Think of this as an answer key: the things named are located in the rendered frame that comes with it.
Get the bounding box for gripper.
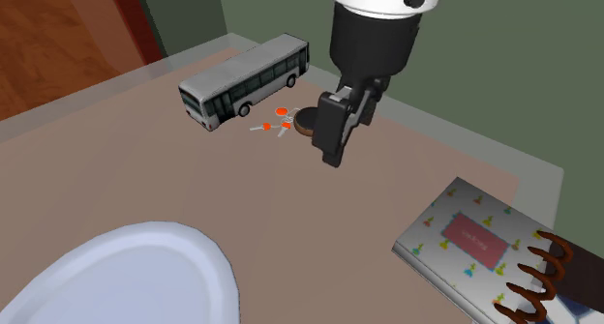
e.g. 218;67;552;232
311;1;422;169

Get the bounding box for round brown black-topped disc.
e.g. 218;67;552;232
292;106;319;139

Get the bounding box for keys with orange tags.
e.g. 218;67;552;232
249;106;300;139

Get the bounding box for grey toy bus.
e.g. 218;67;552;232
178;33;311;133

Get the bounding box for white patterned notebook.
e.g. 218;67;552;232
390;176;563;324

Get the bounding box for white plate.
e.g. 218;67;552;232
0;221;241;324

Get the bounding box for brown claw hair clip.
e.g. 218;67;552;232
492;229;604;324

